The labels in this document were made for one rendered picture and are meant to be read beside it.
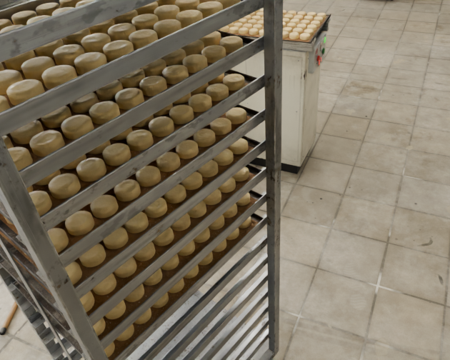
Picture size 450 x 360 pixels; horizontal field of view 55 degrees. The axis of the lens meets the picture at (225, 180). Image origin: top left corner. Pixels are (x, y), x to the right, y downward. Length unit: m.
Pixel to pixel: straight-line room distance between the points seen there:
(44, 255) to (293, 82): 1.95
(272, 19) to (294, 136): 1.73
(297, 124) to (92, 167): 1.91
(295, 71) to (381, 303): 1.25
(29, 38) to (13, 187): 0.20
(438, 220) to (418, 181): 0.33
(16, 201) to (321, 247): 1.93
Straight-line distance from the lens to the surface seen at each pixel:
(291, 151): 2.71
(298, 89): 2.47
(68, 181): 0.79
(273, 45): 0.97
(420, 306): 2.27
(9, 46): 0.62
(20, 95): 0.68
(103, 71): 0.70
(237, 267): 1.28
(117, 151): 0.82
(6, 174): 0.63
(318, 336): 2.08
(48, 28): 0.64
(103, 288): 0.96
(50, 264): 0.74
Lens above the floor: 1.78
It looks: 39 degrees down
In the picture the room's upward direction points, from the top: 5 degrees counter-clockwise
